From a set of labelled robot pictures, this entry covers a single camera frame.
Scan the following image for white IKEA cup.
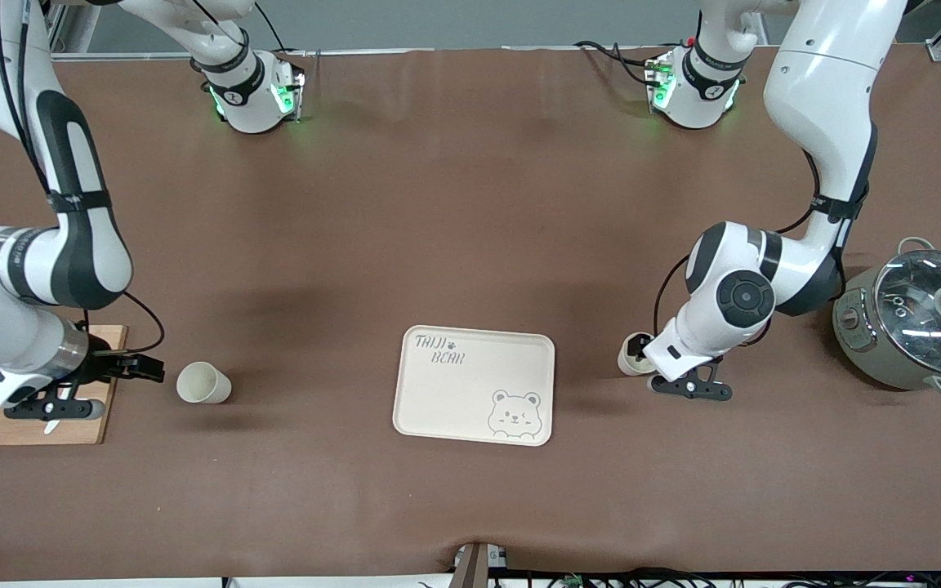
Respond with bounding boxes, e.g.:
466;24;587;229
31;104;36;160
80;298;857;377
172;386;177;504
618;332;660;377
176;361;233;405

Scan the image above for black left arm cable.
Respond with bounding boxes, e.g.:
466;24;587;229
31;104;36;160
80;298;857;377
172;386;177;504
653;122;873;345

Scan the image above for grey-green cooking pot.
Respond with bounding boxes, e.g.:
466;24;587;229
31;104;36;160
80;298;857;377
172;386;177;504
832;237;941;400

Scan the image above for black left arm base cables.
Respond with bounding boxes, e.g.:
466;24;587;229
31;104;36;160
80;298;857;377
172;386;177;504
574;39;661;87

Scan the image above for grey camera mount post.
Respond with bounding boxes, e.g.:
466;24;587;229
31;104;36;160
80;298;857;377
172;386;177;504
450;541;509;588

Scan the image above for glass pot lid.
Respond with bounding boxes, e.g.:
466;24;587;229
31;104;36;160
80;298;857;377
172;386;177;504
875;249;941;354

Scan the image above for aluminium frame structure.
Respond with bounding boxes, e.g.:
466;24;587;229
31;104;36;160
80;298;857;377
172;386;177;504
44;0;81;60

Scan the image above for bamboo cutting board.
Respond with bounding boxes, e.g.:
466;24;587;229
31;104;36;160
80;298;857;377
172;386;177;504
0;325;128;447

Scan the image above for cream bear print tray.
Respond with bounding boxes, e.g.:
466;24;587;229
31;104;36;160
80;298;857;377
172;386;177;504
392;325;556;448

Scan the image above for black right arm base cable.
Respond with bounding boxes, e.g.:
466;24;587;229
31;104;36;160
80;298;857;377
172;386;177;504
254;0;290;55

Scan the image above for white plastic knife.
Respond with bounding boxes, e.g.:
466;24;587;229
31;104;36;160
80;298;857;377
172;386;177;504
44;384;79;435

